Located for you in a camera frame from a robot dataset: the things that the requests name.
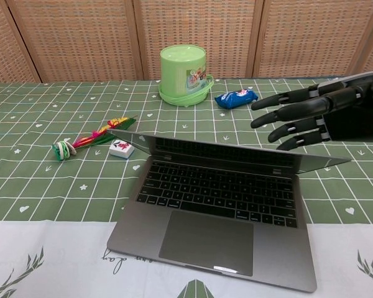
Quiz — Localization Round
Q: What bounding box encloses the wooden bamboo folding screen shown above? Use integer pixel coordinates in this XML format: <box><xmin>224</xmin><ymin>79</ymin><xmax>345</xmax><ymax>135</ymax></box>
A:
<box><xmin>0</xmin><ymin>0</ymin><xmax>373</xmax><ymax>88</ymax></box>

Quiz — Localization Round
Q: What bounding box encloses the colourful candy wrapper toy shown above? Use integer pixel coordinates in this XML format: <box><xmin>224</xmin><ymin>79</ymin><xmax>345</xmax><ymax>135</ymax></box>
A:
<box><xmin>52</xmin><ymin>115</ymin><xmax>138</xmax><ymax>161</ymax></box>

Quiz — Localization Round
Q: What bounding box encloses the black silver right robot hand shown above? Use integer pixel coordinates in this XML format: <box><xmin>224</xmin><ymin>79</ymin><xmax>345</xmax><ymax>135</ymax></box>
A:
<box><xmin>250</xmin><ymin>70</ymin><xmax>373</xmax><ymax>151</ymax></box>

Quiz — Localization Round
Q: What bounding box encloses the silver laptop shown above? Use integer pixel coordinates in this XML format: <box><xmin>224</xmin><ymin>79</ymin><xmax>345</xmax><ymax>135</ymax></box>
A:
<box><xmin>107</xmin><ymin>129</ymin><xmax>351</xmax><ymax>294</ymax></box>

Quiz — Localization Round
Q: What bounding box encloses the green plastic bucket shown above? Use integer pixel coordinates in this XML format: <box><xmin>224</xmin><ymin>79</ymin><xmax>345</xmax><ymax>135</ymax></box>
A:
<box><xmin>157</xmin><ymin>44</ymin><xmax>216</xmax><ymax>107</ymax></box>

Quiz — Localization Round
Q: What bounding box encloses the green checked tablecloth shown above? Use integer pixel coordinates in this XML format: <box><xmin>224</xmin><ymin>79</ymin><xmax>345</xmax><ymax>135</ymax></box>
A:
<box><xmin>0</xmin><ymin>75</ymin><xmax>373</xmax><ymax>298</ymax></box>

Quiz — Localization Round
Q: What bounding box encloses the white mahjong tile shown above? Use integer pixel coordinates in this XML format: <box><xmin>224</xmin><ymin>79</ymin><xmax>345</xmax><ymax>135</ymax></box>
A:
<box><xmin>108</xmin><ymin>139</ymin><xmax>136</xmax><ymax>160</ymax></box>

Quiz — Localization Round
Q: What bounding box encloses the blue cookie packet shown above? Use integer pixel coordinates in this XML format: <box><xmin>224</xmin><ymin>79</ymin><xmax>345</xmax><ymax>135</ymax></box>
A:
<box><xmin>214</xmin><ymin>89</ymin><xmax>260</xmax><ymax>110</ymax></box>

